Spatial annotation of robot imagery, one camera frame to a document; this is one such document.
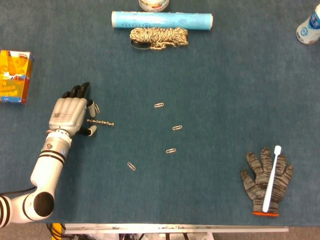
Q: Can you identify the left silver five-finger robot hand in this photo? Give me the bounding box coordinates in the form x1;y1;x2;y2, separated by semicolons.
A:
48;81;98;138

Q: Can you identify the silver magnetic ball rod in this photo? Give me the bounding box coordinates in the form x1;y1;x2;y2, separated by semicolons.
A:
86;119;116;127

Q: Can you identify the yellow blue cardboard box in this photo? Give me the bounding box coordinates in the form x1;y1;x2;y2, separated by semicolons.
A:
0;50;35;105

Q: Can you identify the light blue wrap roll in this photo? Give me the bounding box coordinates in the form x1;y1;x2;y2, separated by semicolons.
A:
111;10;214;31

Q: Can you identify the clear plastic jar of clips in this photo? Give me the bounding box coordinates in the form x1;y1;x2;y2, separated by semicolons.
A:
138;0;171;13

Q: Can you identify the grey knitted work glove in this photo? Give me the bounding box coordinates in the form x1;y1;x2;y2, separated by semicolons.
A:
240;146;295;217

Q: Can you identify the white plastic toothbrush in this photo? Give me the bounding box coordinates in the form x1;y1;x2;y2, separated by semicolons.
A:
262;145;283;213

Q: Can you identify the white milk bottle blue label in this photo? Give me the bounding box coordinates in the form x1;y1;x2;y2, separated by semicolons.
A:
296;6;320;45

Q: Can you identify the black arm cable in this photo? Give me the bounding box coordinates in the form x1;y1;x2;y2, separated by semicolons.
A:
0;186;38;196

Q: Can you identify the black metal band ring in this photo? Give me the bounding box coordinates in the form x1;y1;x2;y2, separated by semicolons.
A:
130;39;152;50

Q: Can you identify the yellow black cable bundle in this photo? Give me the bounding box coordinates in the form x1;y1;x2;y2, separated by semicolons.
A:
46;223;66;240

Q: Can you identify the beige speckled rope bundle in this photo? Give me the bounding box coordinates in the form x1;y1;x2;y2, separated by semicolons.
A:
129;26;189;50

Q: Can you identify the aluminium rail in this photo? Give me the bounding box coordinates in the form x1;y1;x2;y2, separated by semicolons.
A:
64;223;289;235

